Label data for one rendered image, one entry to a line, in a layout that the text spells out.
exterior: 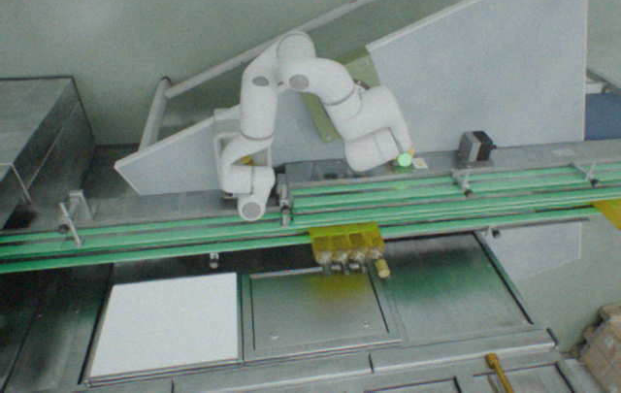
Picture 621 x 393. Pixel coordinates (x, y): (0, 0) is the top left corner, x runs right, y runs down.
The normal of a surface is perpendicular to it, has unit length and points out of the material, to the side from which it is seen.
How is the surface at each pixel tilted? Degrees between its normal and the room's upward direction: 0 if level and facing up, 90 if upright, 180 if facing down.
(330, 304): 90
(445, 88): 0
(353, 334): 90
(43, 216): 90
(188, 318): 90
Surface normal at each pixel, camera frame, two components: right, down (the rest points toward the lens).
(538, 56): 0.15, 0.62
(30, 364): 0.02, -0.79
